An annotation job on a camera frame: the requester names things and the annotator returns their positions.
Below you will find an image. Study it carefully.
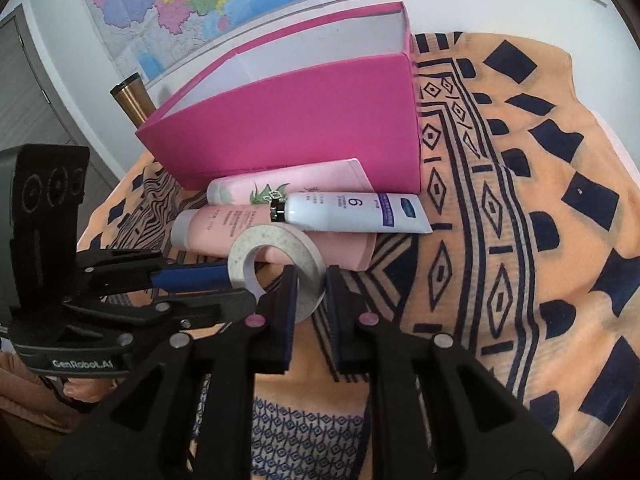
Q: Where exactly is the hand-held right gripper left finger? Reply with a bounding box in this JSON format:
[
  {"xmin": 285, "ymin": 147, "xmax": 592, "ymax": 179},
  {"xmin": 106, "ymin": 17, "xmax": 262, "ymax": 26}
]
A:
[{"xmin": 47, "ymin": 265, "xmax": 299, "ymax": 480}]

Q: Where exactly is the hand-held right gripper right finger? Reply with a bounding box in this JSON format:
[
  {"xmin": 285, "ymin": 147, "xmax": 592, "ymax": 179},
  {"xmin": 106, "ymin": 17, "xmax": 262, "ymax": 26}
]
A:
[{"xmin": 325, "ymin": 266, "xmax": 576, "ymax": 480}]

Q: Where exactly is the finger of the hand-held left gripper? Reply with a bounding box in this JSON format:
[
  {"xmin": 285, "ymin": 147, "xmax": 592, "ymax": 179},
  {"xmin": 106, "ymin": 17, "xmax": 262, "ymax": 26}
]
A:
[
  {"xmin": 62, "ymin": 287, "xmax": 258, "ymax": 333},
  {"xmin": 75, "ymin": 250, "xmax": 236, "ymax": 293}
]

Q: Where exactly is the salmon pink tube white cap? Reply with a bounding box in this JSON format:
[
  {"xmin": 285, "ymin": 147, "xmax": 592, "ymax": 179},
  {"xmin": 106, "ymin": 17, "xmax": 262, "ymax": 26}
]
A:
[{"xmin": 171, "ymin": 206, "xmax": 377, "ymax": 271}]

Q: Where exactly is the white tape roll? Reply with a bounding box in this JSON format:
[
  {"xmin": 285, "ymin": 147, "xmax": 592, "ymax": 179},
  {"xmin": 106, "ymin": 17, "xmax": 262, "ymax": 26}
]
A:
[{"xmin": 227, "ymin": 224, "xmax": 328, "ymax": 325}]

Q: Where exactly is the white tube black cap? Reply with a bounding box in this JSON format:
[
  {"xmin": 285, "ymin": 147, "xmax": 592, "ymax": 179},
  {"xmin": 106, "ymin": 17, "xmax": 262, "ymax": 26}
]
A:
[{"xmin": 270, "ymin": 191, "xmax": 433, "ymax": 235}]

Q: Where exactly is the light pink plant-print tube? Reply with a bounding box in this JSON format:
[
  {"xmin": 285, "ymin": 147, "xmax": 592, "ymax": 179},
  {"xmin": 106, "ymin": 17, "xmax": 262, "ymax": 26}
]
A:
[{"xmin": 206, "ymin": 158, "xmax": 376, "ymax": 206}]

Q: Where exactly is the pink cardboard box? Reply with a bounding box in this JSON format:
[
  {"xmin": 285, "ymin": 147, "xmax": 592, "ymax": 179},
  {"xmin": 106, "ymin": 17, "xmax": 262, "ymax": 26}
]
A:
[{"xmin": 135, "ymin": 1, "xmax": 423, "ymax": 195}]

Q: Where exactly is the person's left forearm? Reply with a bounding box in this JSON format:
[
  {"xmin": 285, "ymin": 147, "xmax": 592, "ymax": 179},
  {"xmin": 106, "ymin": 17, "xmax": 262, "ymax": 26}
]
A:
[{"xmin": 0, "ymin": 350, "xmax": 71, "ymax": 431}]

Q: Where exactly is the person's left hand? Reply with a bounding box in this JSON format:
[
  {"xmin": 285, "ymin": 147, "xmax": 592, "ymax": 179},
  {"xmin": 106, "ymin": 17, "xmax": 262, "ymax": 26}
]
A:
[{"xmin": 62, "ymin": 377, "xmax": 121, "ymax": 401}]

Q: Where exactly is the blue patterned cloth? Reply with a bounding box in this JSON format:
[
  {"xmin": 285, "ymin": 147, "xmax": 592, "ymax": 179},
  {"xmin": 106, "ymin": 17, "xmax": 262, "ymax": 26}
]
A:
[{"xmin": 250, "ymin": 395, "xmax": 368, "ymax": 480}]

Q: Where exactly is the grey door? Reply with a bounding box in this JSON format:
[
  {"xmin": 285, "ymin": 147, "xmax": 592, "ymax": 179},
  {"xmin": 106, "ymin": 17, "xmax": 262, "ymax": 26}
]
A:
[{"xmin": 0, "ymin": 5, "xmax": 123, "ymax": 196}]

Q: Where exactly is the gold thermos flask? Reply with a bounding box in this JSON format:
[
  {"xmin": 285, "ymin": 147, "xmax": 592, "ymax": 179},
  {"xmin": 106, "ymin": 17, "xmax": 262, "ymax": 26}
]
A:
[{"xmin": 110, "ymin": 74, "xmax": 157, "ymax": 128}]

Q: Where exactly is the orange patterned blanket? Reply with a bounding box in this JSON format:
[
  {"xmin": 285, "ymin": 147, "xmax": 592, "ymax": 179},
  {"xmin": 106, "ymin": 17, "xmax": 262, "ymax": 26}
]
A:
[{"xmin": 75, "ymin": 32, "xmax": 640, "ymax": 476}]

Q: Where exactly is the colourful wall map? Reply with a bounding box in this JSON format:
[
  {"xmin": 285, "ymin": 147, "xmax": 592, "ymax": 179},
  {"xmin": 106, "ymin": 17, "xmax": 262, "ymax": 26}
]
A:
[{"xmin": 75, "ymin": 0, "xmax": 473, "ymax": 88}]

